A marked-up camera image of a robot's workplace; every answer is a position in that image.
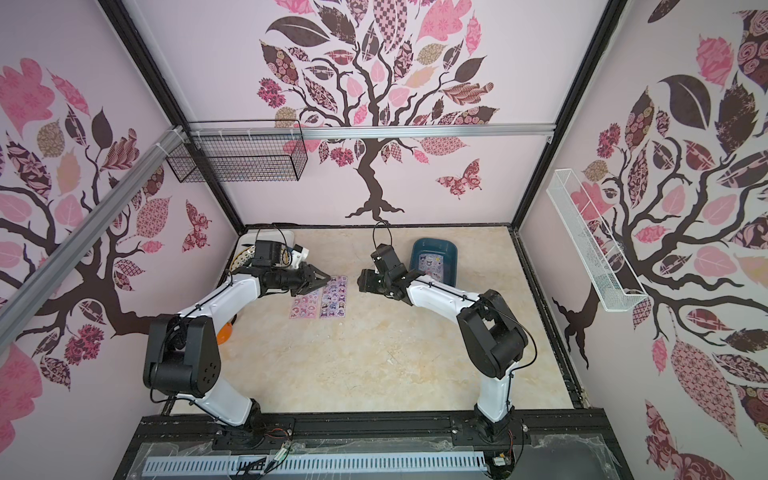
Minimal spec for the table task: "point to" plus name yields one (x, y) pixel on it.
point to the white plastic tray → (249, 238)
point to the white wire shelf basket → (594, 248)
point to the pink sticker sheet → (306, 305)
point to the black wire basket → (243, 151)
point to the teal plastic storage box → (447, 247)
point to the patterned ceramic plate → (243, 258)
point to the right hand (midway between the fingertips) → (365, 283)
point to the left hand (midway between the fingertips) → (326, 284)
